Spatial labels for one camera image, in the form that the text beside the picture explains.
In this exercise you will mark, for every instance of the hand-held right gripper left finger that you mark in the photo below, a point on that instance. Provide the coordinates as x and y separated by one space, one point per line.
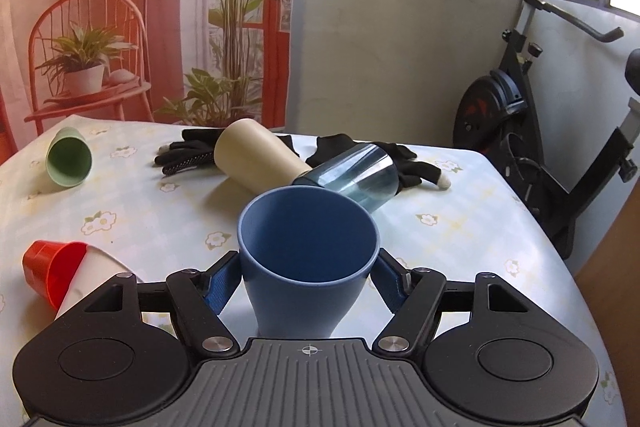
223 283

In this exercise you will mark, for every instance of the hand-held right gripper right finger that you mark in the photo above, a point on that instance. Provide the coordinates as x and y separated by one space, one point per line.
389 279

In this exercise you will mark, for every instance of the transparent blue cup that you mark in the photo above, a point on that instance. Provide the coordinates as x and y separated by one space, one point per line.
357 179

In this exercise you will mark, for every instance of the beige cup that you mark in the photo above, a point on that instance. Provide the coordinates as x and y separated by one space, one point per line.
260 159

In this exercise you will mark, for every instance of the red and white cup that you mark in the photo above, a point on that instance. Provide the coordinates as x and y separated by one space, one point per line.
55 269

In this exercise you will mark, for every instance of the green cup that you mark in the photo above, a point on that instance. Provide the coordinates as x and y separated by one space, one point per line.
67 162

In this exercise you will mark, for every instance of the floral tablecloth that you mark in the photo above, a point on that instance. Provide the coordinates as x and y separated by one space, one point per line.
150 217

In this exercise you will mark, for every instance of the black glove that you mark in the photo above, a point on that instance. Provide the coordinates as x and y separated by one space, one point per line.
190 152
405 167

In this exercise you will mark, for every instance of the exercise bike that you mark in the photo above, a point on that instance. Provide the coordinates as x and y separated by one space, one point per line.
540 117

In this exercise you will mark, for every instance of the printed wall cloth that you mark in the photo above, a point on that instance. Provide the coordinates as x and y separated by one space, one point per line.
150 17

